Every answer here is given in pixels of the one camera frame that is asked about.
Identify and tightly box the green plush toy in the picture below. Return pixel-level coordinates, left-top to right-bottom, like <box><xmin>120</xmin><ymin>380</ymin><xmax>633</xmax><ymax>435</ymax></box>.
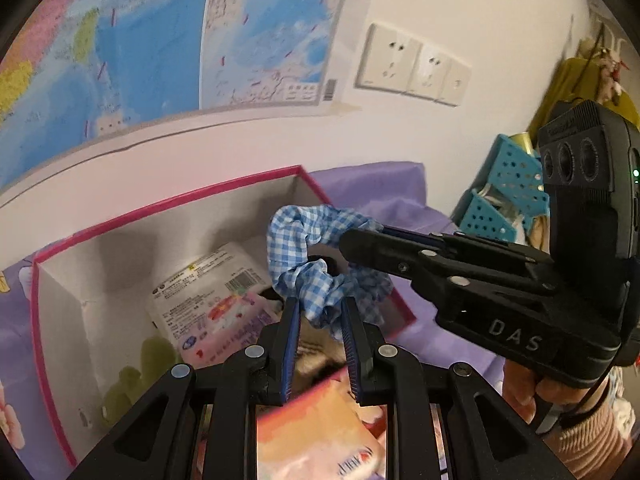
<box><xmin>101</xmin><ymin>335</ymin><xmax>184</xmax><ymax>419</ymax></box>

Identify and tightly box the beige plush toy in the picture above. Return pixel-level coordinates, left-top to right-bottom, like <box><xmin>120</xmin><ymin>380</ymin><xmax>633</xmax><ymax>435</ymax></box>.
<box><xmin>292</xmin><ymin>330</ymin><xmax>351</xmax><ymax>392</ymax></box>

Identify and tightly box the pink cardboard box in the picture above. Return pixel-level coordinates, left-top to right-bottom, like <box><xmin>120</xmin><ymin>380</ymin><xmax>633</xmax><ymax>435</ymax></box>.
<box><xmin>31</xmin><ymin>165</ymin><xmax>417</xmax><ymax>469</ymax></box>

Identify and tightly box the orange white tissue packet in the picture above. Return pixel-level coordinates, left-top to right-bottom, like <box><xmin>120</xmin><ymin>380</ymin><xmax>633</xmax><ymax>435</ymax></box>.
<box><xmin>256</xmin><ymin>372</ymin><xmax>389</xmax><ymax>480</ymax></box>

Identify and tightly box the wall map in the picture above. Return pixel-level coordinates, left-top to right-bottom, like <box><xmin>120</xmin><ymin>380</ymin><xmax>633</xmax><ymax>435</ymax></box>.
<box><xmin>0</xmin><ymin>0</ymin><xmax>356</xmax><ymax>192</ymax></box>

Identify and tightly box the blue perforated basket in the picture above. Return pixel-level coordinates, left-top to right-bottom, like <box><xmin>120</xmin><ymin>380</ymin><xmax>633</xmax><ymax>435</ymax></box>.
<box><xmin>482</xmin><ymin>134</ymin><xmax>549</xmax><ymax>206</ymax></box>
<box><xmin>452</xmin><ymin>189</ymin><xmax>519</xmax><ymax>244</ymax></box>

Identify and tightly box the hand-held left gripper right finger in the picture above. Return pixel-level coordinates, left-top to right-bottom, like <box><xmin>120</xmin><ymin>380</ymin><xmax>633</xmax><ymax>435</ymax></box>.
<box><xmin>340</xmin><ymin>297</ymin><xmax>576</xmax><ymax>480</ymax></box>

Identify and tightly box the yellow cloth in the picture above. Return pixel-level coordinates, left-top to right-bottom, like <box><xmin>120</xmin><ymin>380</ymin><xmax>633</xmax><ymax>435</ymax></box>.
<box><xmin>530</xmin><ymin>57</ymin><xmax>640</xmax><ymax>134</ymax></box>

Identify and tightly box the white wall socket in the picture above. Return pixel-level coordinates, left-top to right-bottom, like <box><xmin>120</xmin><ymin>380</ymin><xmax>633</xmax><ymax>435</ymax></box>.
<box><xmin>406</xmin><ymin>42</ymin><xmax>452</xmax><ymax>99</ymax></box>
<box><xmin>435</xmin><ymin>57</ymin><xmax>472</xmax><ymax>107</ymax></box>
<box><xmin>355</xmin><ymin>22</ymin><xmax>424</xmax><ymax>94</ymax></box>

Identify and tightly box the person's right hand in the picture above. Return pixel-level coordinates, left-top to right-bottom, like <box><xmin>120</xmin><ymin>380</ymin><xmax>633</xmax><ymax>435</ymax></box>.
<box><xmin>502</xmin><ymin>360</ymin><xmax>609</xmax><ymax>432</ymax></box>

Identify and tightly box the pink wet wipes packet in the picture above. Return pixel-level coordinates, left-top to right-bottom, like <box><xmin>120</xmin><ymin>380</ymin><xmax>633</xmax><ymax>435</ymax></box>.
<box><xmin>150</xmin><ymin>241</ymin><xmax>282</xmax><ymax>369</ymax></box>

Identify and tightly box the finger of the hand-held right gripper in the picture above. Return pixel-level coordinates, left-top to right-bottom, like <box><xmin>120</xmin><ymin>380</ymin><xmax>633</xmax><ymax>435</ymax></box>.
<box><xmin>339</xmin><ymin>229</ymin><xmax>560</xmax><ymax>298</ymax></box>
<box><xmin>382</xmin><ymin>226</ymin><xmax>553</xmax><ymax>267</ymax></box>

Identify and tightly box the white hanging ornament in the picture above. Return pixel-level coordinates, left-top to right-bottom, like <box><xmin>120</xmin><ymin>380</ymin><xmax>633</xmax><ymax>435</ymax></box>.
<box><xmin>597</xmin><ymin>39</ymin><xmax>627</xmax><ymax>107</ymax></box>

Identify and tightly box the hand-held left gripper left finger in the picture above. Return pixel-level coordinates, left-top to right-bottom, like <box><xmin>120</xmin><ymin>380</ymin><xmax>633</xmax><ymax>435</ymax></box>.
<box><xmin>65</xmin><ymin>296</ymin><xmax>303</xmax><ymax>480</ymax></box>

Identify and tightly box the purple floral sheet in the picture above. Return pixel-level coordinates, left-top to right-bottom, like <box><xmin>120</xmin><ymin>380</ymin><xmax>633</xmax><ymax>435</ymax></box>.
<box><xmin>0</xmin><ymin>160</ymin><xmax>507</xmax><ymax>480</ymax></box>

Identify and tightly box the blue checked scrunchie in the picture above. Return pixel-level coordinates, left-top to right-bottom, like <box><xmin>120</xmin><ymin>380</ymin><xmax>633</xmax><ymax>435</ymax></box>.
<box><xmin>266</xmin><ymin>204</ymin><xmax>396</xmax><ymax>331</ymax></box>

